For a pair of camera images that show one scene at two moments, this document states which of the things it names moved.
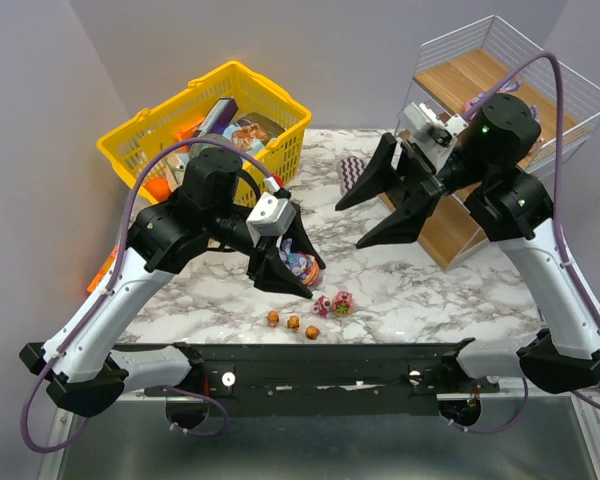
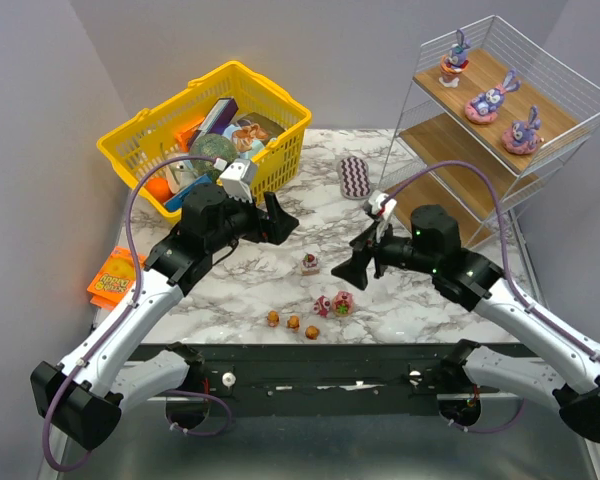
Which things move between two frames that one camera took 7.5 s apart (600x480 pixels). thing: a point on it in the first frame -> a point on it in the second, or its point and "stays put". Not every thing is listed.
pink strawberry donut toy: x=342 y=303 stays put
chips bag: x=253 y=132 stays put
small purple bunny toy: x=303 y=266 -> x=455 y=61
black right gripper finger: x=403 y=227 -> x=353 y=270
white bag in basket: x=173 y=169 stays put
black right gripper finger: x=378 y=176 -> x=365 y=241
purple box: x=218 y=118 stays put
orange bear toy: x=312 y=332 stays put
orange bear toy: x=273 y=318 stays put
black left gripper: x=259 y=251 -> x=263 y=225
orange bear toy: x=293 y=323 stays put
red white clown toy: x=322 y=306 stays put
